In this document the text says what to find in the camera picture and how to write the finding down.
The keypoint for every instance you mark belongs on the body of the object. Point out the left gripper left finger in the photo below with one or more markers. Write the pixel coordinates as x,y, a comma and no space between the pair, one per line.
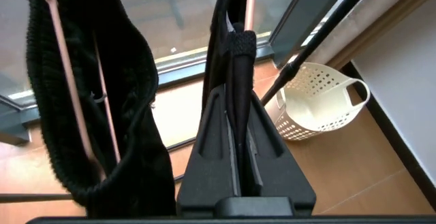
211,169

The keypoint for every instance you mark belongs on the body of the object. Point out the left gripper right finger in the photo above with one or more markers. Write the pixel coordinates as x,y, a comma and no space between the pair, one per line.
276,169

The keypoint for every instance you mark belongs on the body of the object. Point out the black shorts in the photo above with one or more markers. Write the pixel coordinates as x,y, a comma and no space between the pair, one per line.
136,169

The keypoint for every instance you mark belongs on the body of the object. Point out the black garment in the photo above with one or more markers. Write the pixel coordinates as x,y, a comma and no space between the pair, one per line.
238,98

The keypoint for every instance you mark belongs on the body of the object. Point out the pink clothes hanger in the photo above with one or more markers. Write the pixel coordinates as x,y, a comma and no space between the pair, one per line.
250,6
68,74

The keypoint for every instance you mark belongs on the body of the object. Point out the white laundry basket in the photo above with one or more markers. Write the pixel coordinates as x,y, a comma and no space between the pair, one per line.
316,115

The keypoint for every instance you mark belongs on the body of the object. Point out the black clothes rack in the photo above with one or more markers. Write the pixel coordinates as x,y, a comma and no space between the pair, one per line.
323,30

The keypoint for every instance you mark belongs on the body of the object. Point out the window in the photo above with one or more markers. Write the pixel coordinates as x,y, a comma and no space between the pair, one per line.
177,19

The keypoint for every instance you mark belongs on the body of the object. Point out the beige curtain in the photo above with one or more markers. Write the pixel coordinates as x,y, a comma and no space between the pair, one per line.
371,16

